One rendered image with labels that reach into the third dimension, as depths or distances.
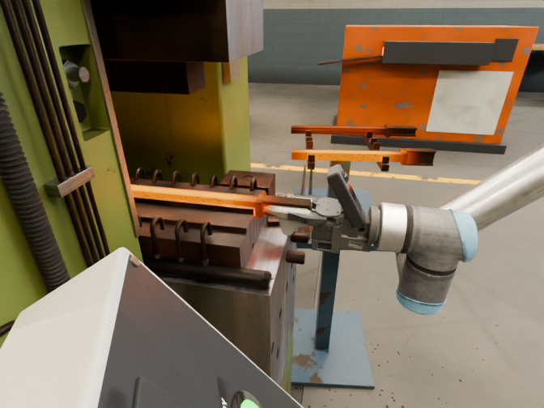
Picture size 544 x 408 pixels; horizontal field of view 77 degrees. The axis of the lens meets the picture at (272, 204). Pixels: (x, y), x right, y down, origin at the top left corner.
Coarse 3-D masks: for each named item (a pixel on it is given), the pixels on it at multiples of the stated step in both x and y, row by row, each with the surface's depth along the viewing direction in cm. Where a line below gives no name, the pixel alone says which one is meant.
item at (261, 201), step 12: (132, 192) 70; (144, 192) 70; (156, 192) 69; (168, 192) 69; (180, 192) 69; (192, 192) 69; (204, 192) 69; (264, 192) 68; (228, 204) 67; (240, 204) 66; (252, 204) 66; (264, 204) 65; (276, 204) 65; (288, 204) 64; (300, 204) 64
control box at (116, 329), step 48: (96, 288) 18; (144, 288) 20; (48, 336) 17; (96, 336) 15; (144, 336) 17; (192, 336) 21; (0, 384) 16; (48, 384) 14; (96, 384) 13; (144, 384) 15; (192, 384) 18; (240, 384) 24
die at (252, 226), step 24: (216, 192) 73; (240, 192) 73; (144, 216) 64; (168, 216) 64; (192, 216) 64; (216, 216) 64; (240, 216) 64; (264, 216) 76; (144, 240) 61; (168, 240) 60; (192, 240) 59; (216, 240) 59; (240, 240) 59; (240, 264) 59
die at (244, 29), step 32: (96, 0) 43; (128, 0) 42; (160, 0) 42; (192, 0) 41; (224, 0) 40; (256, 0) 53; (128, 32) 44; (160, 32) 43; (192, 32) 43; (224, 32) 42; (256, 32) 55
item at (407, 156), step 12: (300, 156) 99; (324, 156) 98; (336, 156) 98; (348, 156) 98; (360, 156) 98; (372, 156) 97; (396, 156) 97; (408, 156) 98; (420, 156) 98; (432, 156) 97
